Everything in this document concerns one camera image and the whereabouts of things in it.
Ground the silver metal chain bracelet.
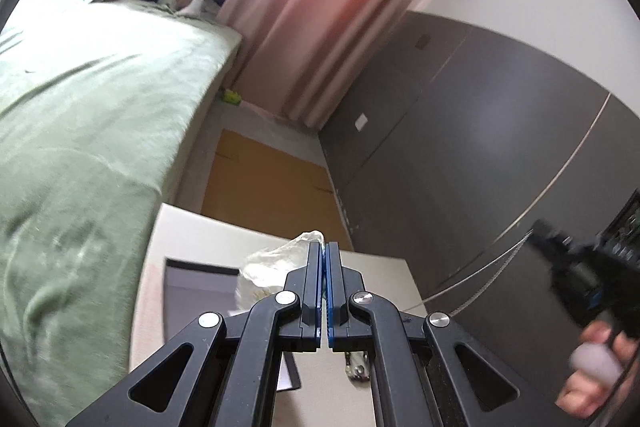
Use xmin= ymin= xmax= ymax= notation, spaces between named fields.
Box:
xmin=344 ymin=351 xmax=371 ymax=382

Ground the white plastic bag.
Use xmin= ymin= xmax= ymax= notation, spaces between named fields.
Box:
xmin=235 ymin=231 xmax=324 ymax=311

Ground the black jewelry box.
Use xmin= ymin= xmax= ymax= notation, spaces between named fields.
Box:
xmin=162 ymin=257 xmax=303 ymax=393

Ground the person's right hand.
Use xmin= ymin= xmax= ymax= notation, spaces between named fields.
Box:
xmin=555 ymin=320 xmax=639 ymax=419

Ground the dark grey wardrobe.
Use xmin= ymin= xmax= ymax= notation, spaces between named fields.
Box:
xmin=320 ymin=12 xmax=639 ymax=401

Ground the small green toy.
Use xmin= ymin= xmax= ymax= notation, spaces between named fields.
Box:
xmin=221 ymin=89 xmax=242 ymax=106

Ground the green bed blanket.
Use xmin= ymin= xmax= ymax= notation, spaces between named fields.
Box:
xmin=1 ymin=0 xmax=241 ymax=426

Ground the white wall socket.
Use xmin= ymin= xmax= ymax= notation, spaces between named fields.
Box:
xmin=355 ymin=114 xmax=368 ymax=132

